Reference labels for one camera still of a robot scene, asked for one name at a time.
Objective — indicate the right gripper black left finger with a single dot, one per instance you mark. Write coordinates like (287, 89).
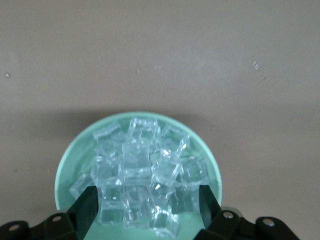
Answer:
(75, 225)

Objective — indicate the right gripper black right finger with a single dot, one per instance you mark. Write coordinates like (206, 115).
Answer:
(225, 227)

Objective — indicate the green round bowl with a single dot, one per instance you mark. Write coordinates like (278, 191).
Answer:
(72, 155)

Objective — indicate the brown table cover mat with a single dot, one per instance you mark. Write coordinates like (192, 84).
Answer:
(150, 50)

